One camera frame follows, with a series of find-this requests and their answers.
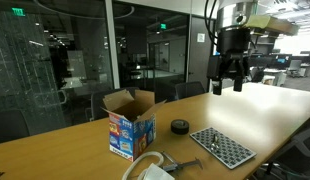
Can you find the green exit sign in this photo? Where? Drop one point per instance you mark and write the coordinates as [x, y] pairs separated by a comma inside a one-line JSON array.
[[163, 26], [18, 11]]

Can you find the white crumpled cloth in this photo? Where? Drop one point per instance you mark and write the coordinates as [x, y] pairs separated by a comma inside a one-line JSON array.
[[155, 173]]

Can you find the printed cardboard box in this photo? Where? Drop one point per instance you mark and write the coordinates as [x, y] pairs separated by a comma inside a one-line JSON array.
[[131, 130]]

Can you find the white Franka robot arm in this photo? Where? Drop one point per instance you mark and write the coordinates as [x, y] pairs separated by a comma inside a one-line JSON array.
[[233, 13]]

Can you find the white door sign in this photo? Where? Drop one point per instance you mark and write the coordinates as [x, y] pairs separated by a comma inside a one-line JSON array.
[[201, 37]]

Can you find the metal caliper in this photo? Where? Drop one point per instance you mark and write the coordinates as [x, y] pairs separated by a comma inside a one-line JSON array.
[[181, 164]]

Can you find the grey office chair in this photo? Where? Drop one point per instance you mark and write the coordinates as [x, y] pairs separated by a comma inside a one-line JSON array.
[[190, 89], [110, 103], [291, 153]]

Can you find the black tape roll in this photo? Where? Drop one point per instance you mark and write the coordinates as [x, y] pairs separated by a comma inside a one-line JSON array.
[[180, 126]]

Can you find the black white checkerboard sheet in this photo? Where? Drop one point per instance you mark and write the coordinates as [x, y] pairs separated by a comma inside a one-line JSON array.
[[222, 147]]

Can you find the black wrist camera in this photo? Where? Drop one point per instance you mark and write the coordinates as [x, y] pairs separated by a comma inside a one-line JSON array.
[[214, 67]]

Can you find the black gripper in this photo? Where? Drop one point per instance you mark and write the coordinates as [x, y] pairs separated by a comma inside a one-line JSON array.
[[233, 43]]

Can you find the tan taped block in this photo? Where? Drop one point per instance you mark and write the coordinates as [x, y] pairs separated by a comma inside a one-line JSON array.
[[271, 24]]

